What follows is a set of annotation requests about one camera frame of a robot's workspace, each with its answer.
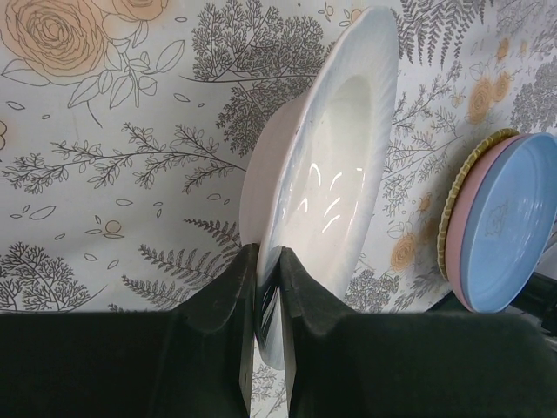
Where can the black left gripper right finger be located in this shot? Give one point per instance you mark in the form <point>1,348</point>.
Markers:
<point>340,363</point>

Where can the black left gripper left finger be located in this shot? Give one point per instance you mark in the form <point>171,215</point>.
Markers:
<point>192,361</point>

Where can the pink plate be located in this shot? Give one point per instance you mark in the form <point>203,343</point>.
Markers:
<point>460,215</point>

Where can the white ribbed deep plate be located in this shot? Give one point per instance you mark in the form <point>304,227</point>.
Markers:
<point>314,174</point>

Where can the light blue plate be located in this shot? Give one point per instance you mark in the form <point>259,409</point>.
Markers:
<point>513,226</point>

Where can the yellow woven plate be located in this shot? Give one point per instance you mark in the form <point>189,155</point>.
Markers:
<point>480,149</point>

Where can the floral patterned table mat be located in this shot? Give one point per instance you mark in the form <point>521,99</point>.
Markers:
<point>127,128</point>

